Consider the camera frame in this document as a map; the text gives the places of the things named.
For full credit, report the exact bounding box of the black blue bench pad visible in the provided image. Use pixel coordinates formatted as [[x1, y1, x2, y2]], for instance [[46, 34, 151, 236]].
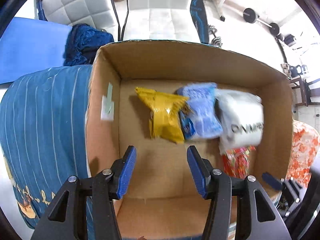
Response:
[[190, 0, 209, 44]]

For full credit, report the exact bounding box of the dark wooden chair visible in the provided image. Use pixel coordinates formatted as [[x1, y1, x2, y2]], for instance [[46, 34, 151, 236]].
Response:
[[289, 75, 319, 107]]

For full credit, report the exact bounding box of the right white padded chair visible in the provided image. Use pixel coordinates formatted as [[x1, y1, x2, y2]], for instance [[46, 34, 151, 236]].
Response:
[[121, 0, 200, 43]]

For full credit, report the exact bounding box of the light blue tissue packet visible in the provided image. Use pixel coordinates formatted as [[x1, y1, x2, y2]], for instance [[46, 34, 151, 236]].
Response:
[[177, 82, 223, 141]]

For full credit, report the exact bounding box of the chrome dumbbell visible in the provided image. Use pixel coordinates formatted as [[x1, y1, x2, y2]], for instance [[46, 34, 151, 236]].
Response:
[[208, 25, 222, 48]]

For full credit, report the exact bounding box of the left white padded chair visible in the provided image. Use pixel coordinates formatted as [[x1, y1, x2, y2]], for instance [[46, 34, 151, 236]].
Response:
[[40, 0, 120, 41]]

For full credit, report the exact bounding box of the white padded chair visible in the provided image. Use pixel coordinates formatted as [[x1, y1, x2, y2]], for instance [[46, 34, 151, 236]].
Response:
[[40, 0, 120, 41], [121, 0, 200, 43]]

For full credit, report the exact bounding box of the dark blue crumpled cloth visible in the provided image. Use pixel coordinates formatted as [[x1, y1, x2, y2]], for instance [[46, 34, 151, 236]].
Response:
[[63, 23, 114, 66]]

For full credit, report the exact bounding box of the short barbell on floor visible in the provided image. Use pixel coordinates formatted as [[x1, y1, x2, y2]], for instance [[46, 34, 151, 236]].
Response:
[[242, 8, 280, 36]]

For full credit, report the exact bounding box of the blue foam mat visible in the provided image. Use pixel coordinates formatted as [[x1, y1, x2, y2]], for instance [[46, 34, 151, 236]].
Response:
[[0, 17, 72, 83]]

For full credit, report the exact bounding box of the white soft pouch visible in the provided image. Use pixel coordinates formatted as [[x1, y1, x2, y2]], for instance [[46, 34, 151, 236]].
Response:
[[216, 89, 264, 154]]

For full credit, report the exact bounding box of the blue striped cloth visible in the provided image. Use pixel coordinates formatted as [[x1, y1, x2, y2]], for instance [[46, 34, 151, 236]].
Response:
[[0, 64, 121, 240]]

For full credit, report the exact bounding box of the red snack packet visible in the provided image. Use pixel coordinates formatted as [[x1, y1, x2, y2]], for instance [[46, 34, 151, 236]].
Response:
[[221, 146, 255, 179]]

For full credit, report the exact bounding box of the yellow snack packet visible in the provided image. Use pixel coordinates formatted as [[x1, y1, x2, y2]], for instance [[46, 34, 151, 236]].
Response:
[[135, 87, 189, 144]]

